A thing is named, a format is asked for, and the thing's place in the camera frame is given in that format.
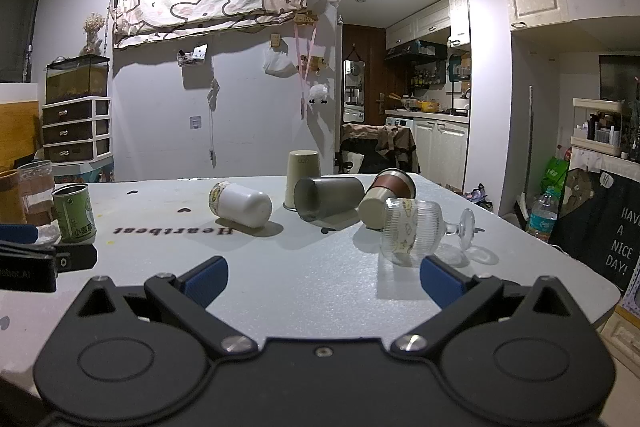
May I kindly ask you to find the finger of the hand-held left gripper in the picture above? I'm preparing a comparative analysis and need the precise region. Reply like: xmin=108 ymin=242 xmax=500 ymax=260
xmin=0 ymin=242 xmax=98 ymax=272
xmin=0 ymin=223 xmax=40 ymax=246

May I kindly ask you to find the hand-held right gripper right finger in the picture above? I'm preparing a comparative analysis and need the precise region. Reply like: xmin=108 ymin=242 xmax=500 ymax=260
xmin=390 ymin=255 xmax=575 ymax=360

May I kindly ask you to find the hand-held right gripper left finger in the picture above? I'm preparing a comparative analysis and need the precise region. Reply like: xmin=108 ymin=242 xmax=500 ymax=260
xmin=77 ymin=256 xmax=259 ymax=363

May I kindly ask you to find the clear ribbed glass goblet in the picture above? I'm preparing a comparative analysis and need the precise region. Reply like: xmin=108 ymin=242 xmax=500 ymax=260
xmin=380 ymin=198 xmax=477 ymax=268

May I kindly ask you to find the bamboo cup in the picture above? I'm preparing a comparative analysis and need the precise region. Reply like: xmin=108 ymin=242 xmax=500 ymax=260
xmin=0 ymin=170 xmax=28 ymax=226

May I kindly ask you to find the white cup with patterned band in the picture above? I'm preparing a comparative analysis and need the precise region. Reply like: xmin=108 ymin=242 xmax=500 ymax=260
xmin=210 ymin=181 xmax=273 ymax=228

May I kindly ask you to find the brown and beige cup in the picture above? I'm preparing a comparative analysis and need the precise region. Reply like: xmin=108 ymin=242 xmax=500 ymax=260
xmin=358 ymin=168 xmax=417 ymax=230

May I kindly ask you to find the grey plastic cup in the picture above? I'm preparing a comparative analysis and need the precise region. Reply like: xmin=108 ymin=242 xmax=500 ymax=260
xmin=293 ymin=177 xmax=366 ymax=224

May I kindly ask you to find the beige plastic cup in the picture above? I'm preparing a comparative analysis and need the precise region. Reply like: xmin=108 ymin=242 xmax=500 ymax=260
xmin=283 ymin=150 xmax=321 ymax=210

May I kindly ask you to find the green tin can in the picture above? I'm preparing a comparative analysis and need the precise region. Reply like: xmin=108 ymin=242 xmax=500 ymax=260
xmin=52 ymin=184 xmax=97 ymax=243

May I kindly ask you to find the clear glass with brown tape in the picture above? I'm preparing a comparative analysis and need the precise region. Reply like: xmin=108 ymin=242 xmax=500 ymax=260
xmin=17 ymin=160 xmax=57 ymax=228

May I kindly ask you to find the wooden board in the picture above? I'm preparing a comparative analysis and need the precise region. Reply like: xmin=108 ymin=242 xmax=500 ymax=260
xmin=0 ymin=101 xmax=44 ymax=172

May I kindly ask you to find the plastic water bottle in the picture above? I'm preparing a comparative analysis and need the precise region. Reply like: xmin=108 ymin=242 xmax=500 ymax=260
xmin=527 ymin=186 xmax=561 ymax=243

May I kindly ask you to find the white drawer unit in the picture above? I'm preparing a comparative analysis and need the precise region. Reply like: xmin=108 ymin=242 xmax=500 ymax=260
xmin=41 ymin=97 xmax=112 ymax=164

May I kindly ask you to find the white kitchen base cabinet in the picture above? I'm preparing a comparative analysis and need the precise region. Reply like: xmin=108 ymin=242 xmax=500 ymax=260
xmin=413 ymin=116 xmax=470 ymax=188

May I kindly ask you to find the chair with brown jacket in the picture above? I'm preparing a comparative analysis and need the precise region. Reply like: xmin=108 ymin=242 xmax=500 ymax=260
xmin=340 ymin=123 xmax=420 ymax=176

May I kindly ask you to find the green plastic bag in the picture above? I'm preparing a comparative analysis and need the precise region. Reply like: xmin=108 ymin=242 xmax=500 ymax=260
xmin=540 ymin=156 xmax=571 ymax=196

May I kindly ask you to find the white washing machine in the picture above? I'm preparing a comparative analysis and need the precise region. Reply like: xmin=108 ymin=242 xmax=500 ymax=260
xmin=386 ymin=116 xmax=415 ymax=142

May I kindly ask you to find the glass fish tank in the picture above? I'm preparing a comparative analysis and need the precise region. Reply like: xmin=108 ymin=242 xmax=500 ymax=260
xmin=45 ymin=55 xmax=111 ymax=104

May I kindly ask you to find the black lettered sign board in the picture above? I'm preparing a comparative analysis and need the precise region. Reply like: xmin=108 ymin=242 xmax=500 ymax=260
xmin=548 ymin=167 xmax=640 ymax=291

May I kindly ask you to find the dried flower vase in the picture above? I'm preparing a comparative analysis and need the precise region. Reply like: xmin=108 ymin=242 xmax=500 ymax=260
xmin=82 ymin=13 xmax=107 ymax=56

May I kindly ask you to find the white storage shelf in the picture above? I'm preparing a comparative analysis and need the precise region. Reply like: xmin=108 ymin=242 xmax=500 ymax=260
xmin=570 ymin=98 xmax=640 ymax=164

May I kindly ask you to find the black range hood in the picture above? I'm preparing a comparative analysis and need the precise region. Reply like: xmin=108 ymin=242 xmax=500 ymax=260
xmin=385 ymin=39 xmax=448 ymax=60

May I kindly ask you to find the brown wooden door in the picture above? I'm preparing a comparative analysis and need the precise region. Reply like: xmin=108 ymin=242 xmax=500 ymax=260
xmin=342 ymin=24 xmax=387 ymax=126

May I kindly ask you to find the wall mirror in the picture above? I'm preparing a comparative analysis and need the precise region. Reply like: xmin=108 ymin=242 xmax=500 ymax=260
xmin=343 ymin=59 xmax=366 ymax=124

